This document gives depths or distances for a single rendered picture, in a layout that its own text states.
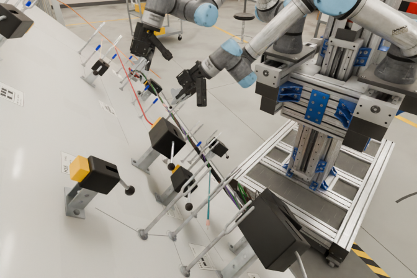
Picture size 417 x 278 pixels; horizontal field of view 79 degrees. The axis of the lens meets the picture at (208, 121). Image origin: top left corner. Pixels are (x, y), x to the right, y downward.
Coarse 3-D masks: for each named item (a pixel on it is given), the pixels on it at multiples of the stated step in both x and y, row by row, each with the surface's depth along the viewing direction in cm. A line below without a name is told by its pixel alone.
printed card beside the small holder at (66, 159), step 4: (60, 152) 38; (64, 152) 38; (60, 156) 37; (64, 156) 37; (68, 156) 38; (72, 156) 39; (76, 156) 40; (60, 160) 36; (64, 160) 37; (68, 160) 37; (72, 160) 38; (64, 164) 36; (68, 164) 37; (64, 168) 35; (68, 168) 36; (64, 172) 35; (68, 172) 35
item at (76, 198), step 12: (96, 168) 29; (108, 168) 32; (84, 180) 29; (96, 180) 30; (108, 180) 30; (120, 180) 33; (72, 192) 32; (84, 192) 30; (96, 192) 31; (108, 192) 31; (132, 192) 34; (72, 204) 30; (84, 204) 31; (72, 216) 30; (84, 216) 31
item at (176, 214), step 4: (176, 204) 52; (176, 208) 50; (168, 212) 47; (172, 212) 48; (176, 212) 49; (180, 212) 50; (168, 216) 46; (172, 216) 47; (176, 216) 48; (180, 216) 49
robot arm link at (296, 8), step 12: (300, 0) 91; (288, 12) 95; (300, 12) 94; (276, 24) 97; (288, 24) 96; (264, 36) 100; (276, 36) 100; (252, 48) 103; (264, 48) 103; (252, 60) 106
